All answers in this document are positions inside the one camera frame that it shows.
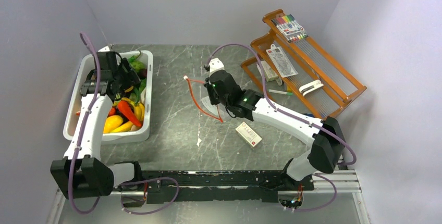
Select clear zip bag orange zipper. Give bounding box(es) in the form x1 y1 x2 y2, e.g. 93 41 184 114
183 75 231 122

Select yellow banana bunch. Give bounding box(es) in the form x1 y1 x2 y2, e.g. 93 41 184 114
107 97 145 133

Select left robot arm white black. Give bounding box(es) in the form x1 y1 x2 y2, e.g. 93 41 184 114
50 51 144 200

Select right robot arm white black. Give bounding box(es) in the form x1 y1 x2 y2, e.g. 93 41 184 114
204 70 345 190

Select white plastic food bin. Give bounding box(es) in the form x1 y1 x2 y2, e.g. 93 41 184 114
63 51 153 145

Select light green bumpy fruit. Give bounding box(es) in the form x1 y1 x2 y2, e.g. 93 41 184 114
130 60 146 73

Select green chili pepper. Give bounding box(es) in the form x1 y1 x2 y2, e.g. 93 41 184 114
128 51 142 63

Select white cardboard box red logo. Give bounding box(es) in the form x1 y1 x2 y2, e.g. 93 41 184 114
236 122 262 147

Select green white marker pen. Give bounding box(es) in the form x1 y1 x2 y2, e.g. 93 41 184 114
267 89 293 96

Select white eraser box on rack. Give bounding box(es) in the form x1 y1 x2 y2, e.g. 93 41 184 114
256 60 278 82

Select packaged card on rack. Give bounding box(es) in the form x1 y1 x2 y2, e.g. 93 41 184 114
266 44 298 78

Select orange wooden rack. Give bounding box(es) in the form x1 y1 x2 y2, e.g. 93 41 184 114
251 9 367 119

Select pack of coloured markers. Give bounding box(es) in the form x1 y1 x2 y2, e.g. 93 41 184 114
271 14 308 42

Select white stapler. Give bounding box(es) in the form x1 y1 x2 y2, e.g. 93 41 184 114
299 80 324 96

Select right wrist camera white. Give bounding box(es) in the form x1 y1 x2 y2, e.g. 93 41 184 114
205 58 225 76

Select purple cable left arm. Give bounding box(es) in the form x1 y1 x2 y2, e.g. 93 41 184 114
67 32 103 215

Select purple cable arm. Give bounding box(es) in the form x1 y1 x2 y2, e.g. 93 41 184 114
205 43 357 167
67 32 103 215

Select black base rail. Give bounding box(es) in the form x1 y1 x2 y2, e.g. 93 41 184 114
142 170 314 204

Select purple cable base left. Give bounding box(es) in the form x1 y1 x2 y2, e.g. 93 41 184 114
120 177 179 215

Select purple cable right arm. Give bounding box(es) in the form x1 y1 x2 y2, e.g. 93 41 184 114
205 43 357 167

